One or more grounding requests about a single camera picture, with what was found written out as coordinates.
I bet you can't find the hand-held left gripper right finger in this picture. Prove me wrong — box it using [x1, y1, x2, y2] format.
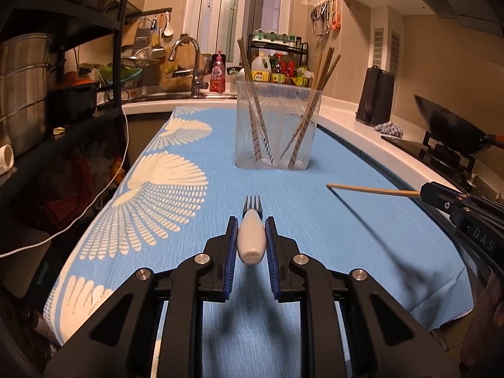
[265, 216, 462, 378]

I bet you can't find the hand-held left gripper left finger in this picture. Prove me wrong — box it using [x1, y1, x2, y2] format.
[43, 216, 239, 378]

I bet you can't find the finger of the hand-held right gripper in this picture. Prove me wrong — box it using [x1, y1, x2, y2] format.
[420, 181, 470, 216]

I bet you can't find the white handled metal fork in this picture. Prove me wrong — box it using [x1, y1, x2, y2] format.
[237, 195, 267, 266]

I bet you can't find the clear plastic container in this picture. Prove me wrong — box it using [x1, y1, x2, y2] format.
[235, 77, 324, 170]

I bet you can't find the person's right forearm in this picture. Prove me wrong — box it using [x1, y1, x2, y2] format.
[460, 273, 504, 369]

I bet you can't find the black gas stove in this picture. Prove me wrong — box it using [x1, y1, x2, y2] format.
[381, 130, 504, 205]

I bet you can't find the black wok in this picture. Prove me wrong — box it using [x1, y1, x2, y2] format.
[413, 94, 504, 155]

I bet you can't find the blue white patterned cloth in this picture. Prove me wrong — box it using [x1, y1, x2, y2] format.
[43, 106, 475, 378]

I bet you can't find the checkered dish cloth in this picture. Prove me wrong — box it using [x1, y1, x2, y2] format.
[374, 122, 405, 140]

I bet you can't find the black countertop appliance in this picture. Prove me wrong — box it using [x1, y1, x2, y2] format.
[355, 66, 395, 127]

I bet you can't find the steel sink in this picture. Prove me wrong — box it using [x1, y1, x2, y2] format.
[121, 90, 239, 106]

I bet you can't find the pink refill pouch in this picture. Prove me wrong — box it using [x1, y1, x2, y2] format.
[210, 51, 228, 94]

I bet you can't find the wooden cutting board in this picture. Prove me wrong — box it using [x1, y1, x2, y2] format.
[159, 45, 205, 94]

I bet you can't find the chrome kitchen faucet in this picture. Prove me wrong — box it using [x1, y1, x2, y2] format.
[169, 36, 209, 97]

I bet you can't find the red label sauce bottle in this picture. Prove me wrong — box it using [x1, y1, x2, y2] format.
[272, 54, 285, 84]

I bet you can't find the white oil jug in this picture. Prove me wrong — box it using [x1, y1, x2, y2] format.
[251, 56, 272, 83]

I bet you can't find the black spice rack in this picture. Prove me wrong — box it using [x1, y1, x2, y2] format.
[247, 33, 308, 87]

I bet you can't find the green dish tray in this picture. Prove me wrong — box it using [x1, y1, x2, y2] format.
[78, 63, 143, 91]

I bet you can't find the metal colander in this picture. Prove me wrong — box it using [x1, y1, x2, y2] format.
[120, 48, 164, 70]

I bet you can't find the black cooking pot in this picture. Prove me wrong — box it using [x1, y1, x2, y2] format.
[48, 81, 101, 123]

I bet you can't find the black shelf unit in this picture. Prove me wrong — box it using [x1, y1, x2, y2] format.
[0, 0, 129, 215]

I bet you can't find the row of spice jars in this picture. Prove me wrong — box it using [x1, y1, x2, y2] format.
[253, 29, 302, 46]

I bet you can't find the metal grater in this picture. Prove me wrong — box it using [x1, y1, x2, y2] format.
[133, 21, 149, 53]

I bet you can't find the white plastic pipe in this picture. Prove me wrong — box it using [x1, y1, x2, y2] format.
[0, 144, 16, 176]

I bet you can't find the steel stockpot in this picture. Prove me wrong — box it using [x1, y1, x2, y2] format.
[0, 33, 56, 159]

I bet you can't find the white wall vent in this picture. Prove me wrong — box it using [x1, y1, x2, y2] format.
[372, 27, 402, 72]

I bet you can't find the white cable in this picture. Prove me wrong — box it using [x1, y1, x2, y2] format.
[0, 76, 131, 259]

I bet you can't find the wall hook rail with tools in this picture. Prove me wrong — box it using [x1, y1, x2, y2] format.
[311, 0, 343, 37]

